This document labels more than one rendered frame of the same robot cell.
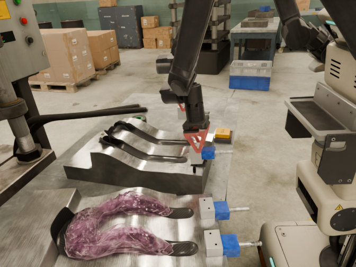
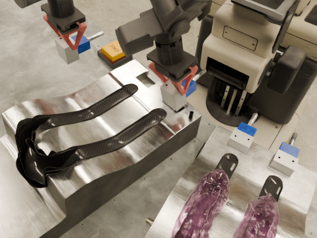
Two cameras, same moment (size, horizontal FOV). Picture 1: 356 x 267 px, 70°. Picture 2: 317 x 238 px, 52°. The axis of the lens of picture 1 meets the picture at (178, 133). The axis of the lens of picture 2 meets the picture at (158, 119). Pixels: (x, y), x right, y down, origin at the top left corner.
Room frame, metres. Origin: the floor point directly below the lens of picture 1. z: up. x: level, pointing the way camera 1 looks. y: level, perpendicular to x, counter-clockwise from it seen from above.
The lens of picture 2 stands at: (0.46, 0.44, 1.50)
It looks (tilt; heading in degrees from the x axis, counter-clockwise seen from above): 51 degrees down; 297
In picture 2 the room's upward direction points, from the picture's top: 6 degrees clockwise
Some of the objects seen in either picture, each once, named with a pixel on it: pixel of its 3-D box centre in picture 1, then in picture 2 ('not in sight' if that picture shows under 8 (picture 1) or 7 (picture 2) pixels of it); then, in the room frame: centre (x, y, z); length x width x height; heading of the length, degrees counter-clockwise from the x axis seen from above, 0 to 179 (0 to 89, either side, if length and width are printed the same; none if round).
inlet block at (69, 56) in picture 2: (194, 111); (82, 42); (0.98, -0.07, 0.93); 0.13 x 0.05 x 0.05; 73
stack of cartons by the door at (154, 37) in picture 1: (157, 32); not in sight; (7.66, 0.39, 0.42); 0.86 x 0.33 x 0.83; 68
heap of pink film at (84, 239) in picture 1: (118, 221); (226, 224); (0.44, 0.16, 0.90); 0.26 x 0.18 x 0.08; 90
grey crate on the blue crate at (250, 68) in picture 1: (250, 68); not in sight; (3.89, -1.19, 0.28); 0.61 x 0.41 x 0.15; 68
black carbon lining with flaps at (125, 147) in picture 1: (143, 141); (92, 125); (0.78, 0.13, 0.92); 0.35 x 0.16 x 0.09; 73
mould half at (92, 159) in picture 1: (141, 150); (86, 139); (0.80, 0.14, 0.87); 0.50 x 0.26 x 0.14; 73
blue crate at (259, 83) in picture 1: (250, 79); not in sight; (3.89, -1.19, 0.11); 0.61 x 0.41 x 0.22; 68
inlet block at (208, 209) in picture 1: (224, 210); (246, 131); (0.49, -0.11, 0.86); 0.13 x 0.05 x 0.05; 90
